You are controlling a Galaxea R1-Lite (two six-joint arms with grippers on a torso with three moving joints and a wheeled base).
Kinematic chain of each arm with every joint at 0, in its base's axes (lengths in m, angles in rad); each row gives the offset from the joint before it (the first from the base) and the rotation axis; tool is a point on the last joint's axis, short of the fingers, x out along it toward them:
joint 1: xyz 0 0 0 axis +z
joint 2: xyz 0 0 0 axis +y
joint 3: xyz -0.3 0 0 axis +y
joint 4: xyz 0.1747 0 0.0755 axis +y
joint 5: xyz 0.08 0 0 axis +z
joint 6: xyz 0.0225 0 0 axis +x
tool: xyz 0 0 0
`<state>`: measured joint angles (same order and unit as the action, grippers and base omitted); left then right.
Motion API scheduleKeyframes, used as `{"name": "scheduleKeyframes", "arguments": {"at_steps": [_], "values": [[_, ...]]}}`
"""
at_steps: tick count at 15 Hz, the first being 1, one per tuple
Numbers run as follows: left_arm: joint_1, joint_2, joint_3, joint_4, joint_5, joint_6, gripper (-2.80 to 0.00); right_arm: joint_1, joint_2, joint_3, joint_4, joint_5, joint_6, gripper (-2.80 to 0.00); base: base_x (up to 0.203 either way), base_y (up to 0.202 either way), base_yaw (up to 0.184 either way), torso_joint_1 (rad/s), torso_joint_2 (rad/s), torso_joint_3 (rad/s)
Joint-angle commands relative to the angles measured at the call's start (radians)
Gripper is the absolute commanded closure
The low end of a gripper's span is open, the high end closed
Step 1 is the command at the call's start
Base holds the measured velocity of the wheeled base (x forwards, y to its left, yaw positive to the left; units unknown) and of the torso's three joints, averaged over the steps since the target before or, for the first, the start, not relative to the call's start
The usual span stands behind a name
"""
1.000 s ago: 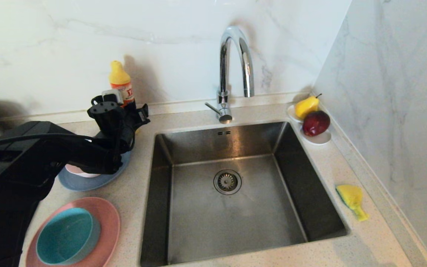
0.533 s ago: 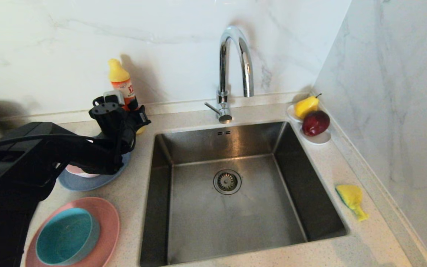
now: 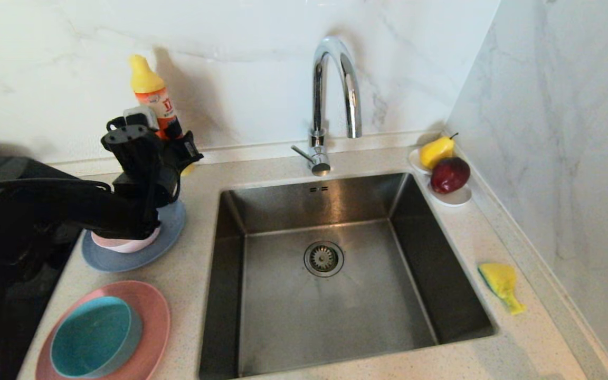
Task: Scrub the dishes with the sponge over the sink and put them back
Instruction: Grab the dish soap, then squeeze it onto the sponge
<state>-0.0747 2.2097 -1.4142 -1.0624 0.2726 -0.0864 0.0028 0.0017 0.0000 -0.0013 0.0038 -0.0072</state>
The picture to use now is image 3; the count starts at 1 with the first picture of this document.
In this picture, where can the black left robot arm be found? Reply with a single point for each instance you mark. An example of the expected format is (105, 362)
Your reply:
(45, 211)

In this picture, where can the pink plate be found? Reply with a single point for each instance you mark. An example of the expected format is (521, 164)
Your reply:
(153, 316)

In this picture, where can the yellow green sponge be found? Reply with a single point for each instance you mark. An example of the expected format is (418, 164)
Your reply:
(498, 278)

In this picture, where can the red apple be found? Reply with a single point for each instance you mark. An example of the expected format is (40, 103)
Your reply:
(449, 175)

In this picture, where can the yellow pear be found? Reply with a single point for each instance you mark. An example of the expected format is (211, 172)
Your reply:
(435, 152)

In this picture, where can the metal sink drain strainer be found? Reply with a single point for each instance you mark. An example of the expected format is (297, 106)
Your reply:
(324, 259)

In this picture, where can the stainless steel sink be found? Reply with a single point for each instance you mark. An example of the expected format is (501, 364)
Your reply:
(283, 322)

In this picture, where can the blue grey plate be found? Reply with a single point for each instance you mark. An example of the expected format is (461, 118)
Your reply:
(124, 262)

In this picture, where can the white fruit dish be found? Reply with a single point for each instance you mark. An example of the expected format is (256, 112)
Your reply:
(456, 199)

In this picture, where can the pink bowl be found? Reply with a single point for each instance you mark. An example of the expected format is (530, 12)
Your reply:
(124, 246)

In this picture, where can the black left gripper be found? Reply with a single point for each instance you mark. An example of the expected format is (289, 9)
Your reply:
(151, 190)

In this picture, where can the chrome gooseneck faucet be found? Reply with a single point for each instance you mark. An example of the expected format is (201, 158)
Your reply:
(319, 105)

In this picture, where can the teal bowl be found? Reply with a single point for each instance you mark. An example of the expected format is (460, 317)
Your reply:
(93, 338)

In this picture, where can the orange dish soap bottle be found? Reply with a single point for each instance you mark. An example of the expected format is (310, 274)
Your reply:
(148, 84)

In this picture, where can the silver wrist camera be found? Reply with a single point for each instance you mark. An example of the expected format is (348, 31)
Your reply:
(141, 117)

